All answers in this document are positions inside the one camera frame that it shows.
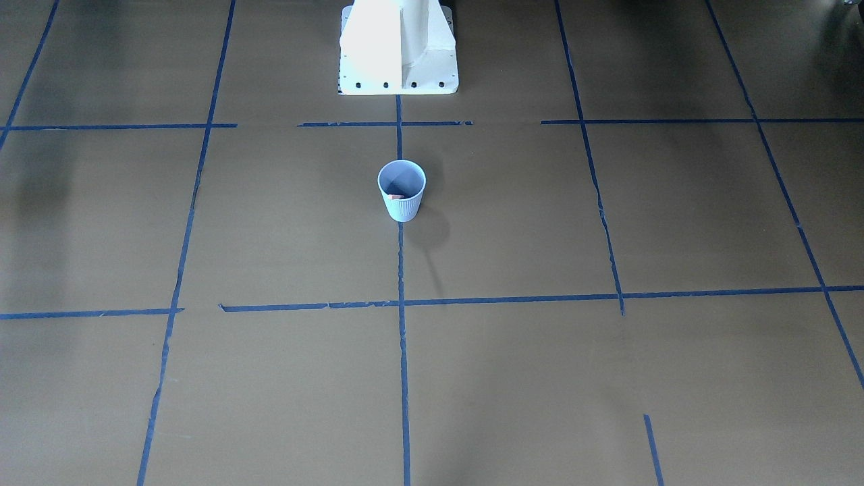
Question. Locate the blue ribbed cup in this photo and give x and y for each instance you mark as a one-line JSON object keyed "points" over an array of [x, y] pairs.
{"points": [[402, 184]]}

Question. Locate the white pedestal base plate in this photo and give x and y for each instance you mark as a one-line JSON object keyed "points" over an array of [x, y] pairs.
{"points": [[397, 48]]}

